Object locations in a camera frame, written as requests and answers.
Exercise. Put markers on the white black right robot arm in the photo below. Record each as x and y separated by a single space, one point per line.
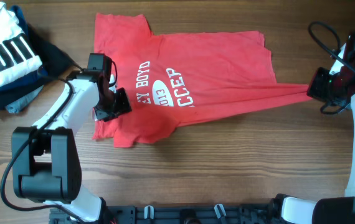
328 210

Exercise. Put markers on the grey folded shirt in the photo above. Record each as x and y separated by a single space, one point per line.
18 105

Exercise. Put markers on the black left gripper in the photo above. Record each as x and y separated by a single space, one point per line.
123 106

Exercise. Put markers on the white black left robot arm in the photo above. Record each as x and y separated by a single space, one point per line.
45 166

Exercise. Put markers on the white black printed folded shirt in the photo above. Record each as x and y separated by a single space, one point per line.
3 46

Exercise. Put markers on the red soccer t-shirt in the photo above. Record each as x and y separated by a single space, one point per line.
175 80

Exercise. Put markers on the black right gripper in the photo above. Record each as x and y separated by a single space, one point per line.
314 89

